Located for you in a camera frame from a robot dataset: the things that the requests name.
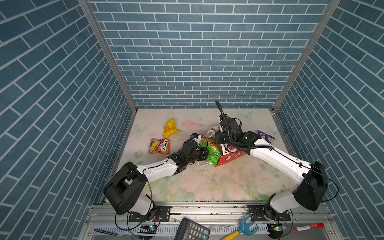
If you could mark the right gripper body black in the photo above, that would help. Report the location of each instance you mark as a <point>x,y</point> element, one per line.
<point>220,137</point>

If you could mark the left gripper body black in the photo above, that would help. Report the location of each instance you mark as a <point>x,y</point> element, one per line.
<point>201,156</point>

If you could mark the green snack packet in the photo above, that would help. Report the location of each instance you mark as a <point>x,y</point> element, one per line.
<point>214,152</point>

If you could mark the red white paper gift bag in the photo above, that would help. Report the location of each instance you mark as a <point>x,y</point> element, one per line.
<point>229,153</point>

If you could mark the purple snack packet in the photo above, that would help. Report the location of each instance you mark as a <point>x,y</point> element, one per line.
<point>270,139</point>

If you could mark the yellow snack packet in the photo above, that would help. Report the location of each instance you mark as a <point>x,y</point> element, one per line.
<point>170,129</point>

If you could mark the orange colourful snack packet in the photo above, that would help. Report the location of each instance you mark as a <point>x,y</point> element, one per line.
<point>159,146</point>

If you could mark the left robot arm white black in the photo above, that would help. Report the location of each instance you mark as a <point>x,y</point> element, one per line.
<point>124,190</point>

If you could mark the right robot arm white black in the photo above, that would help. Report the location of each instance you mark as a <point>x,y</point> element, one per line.
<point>310,179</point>

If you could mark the black calculator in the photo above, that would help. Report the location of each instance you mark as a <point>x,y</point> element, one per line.
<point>190,230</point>

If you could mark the blue yellow clamp tool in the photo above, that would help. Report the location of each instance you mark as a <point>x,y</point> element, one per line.
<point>244,228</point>

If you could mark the red white marker pen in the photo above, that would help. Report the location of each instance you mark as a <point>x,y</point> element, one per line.
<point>309,227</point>

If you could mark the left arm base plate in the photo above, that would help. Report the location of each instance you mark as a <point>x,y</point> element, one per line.
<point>157,214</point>

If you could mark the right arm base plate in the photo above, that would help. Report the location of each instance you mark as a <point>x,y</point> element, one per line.
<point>263,213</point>

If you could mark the aluminium front rail frame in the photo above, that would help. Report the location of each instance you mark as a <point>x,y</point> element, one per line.
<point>221,218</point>

